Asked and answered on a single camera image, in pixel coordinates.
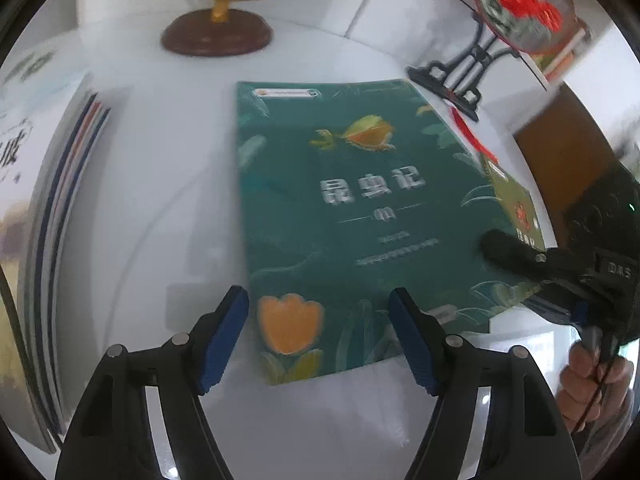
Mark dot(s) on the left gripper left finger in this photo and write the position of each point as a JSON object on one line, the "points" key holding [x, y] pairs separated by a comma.
{"points": [[110, 434]]}

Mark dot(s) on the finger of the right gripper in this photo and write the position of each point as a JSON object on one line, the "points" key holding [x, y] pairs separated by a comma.
{"points": [[507, 253]]}

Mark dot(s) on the teal green book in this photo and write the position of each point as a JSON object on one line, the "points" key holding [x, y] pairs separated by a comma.
{"points": [[349, 191]]}

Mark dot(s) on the person's right hand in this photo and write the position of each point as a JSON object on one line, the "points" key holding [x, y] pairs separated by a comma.
{"points": [[578, 399]]}

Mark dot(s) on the olive green insect book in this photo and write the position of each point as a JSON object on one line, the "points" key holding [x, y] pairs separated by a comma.
{"points": [[516, 203]]}

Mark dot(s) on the brown wooden cabinet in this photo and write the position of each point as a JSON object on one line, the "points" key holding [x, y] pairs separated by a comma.
{"points": [[567, 153]]}

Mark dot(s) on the round red flower fan ornament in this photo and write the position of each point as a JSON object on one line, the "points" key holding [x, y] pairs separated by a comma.
{"points": [[503, 28]]}

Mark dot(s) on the white bookshelf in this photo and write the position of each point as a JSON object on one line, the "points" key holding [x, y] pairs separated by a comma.
{"points": [[325, 40]]}

